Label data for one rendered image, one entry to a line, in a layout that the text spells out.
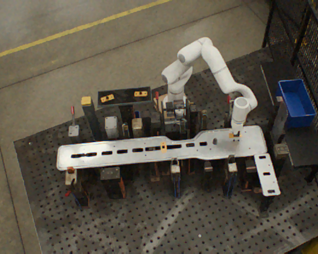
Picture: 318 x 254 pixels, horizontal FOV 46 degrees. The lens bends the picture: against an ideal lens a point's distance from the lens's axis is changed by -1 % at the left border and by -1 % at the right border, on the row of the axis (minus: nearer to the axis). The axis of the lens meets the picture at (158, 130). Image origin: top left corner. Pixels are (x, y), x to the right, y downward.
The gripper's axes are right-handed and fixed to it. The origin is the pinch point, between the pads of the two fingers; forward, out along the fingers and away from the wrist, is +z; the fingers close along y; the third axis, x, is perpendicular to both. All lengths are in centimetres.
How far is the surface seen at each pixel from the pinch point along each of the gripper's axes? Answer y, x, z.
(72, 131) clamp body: -16, -107, 4
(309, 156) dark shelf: 19.2, 43.3, 6.2
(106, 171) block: 15, -84, 6
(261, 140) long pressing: 1.9, 17.6, 9.2
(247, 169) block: 21.1, 4.5, 11.2
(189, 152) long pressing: 5.7, -30.1, 9.2
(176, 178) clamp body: 21.7, -40.6, 12.9
